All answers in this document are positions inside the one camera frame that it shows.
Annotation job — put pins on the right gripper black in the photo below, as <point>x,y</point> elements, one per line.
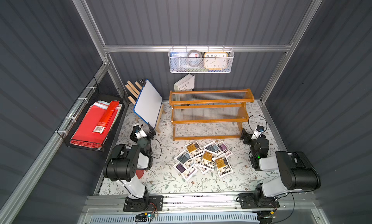
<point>248,138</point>

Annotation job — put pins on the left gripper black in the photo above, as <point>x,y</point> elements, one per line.
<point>135,136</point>

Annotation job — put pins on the blue coffee bag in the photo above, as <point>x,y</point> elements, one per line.
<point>185,159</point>
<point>213,148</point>

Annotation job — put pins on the yellow coffee bag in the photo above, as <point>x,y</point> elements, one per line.
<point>223,166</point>
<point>194,149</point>
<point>207,161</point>

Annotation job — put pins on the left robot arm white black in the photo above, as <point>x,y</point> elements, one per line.
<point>124,162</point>

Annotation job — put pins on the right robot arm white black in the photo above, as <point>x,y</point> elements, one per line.
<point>296,173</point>

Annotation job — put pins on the purple coffee bag right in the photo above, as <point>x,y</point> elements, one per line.
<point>224,149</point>

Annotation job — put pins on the purple coffee bag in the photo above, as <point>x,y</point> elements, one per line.
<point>186,174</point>
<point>224,149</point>

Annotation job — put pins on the orange wooden two-tier shelf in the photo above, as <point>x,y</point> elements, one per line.
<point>213,106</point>

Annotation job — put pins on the purple coffee bag left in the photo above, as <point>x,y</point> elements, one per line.
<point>186,174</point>

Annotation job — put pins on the red long box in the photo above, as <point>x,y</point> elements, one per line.
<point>103,122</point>

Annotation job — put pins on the blue framed whiteboard easel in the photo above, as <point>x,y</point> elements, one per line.
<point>147,101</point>

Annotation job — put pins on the red round object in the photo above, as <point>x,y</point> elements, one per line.
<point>140,173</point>

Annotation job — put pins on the red folders stack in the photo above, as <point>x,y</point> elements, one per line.
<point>84,135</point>

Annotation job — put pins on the small circuit board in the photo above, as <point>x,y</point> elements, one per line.
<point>145,217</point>

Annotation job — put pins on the yellow square analog clock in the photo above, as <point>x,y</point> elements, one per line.
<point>215,60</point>

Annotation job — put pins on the round clear tape roll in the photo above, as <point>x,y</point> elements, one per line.
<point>194,58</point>

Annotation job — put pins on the blue white box in basket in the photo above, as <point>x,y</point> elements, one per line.
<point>177,58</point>

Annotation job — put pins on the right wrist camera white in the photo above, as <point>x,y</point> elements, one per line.
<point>258,132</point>

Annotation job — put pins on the black wire wall basket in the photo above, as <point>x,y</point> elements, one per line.
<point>92,94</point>

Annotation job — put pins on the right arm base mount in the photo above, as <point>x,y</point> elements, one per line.
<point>254,200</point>

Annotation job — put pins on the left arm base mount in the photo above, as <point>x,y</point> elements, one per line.
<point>146,204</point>

